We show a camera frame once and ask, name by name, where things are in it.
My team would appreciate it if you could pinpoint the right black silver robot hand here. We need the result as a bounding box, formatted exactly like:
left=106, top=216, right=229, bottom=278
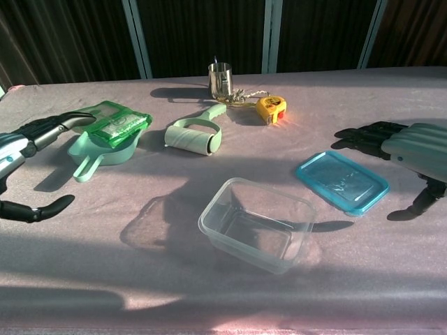
left=335, top=119, right=447, bottom=221

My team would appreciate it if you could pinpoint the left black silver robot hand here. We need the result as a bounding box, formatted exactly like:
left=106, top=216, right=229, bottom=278
left=0, top=111, right=97, bottom=224

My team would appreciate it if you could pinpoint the clear lid with blue rim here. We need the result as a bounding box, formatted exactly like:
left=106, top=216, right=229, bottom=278
left=295, top=150, right=390, bottom=218

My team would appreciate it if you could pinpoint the clear plastic container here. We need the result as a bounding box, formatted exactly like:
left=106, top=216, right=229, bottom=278
left=198, top=177, right=317, bottom=276

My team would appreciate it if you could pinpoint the teal plastic dustpan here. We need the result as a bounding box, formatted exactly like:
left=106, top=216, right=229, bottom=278
left=67, top=128, right=139, bottom=184

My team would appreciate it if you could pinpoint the green pouch with white filling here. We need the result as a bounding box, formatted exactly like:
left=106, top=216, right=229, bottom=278
left=86, top=110, right=154, bottom=149

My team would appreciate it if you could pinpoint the yellow tape measure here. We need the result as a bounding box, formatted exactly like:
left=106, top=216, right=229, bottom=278
left=255, top=96, right=288, bottom=126

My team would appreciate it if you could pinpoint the pale green lint roller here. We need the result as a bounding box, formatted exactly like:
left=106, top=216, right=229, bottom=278
left=164, top=103, right=228, bottom=157

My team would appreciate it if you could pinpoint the stainless steel cup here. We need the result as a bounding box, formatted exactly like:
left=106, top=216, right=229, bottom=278
left=207, top=62, right=233, bottom=99

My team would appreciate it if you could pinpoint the pink tablecloth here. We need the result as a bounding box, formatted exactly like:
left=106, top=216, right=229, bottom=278
left=0, top=65, right=447, bottom=335

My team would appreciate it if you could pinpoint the pale metal frame post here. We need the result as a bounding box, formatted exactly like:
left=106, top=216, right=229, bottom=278
left=262, top=0, right=282, bottom=75
left=357, top=0, right=389, bottom=70
left=122, top=0, right=154, bottom=80

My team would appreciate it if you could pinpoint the braided cord with keys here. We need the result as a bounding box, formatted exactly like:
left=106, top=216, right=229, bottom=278
left=225, top=88, right=270, bottom=107

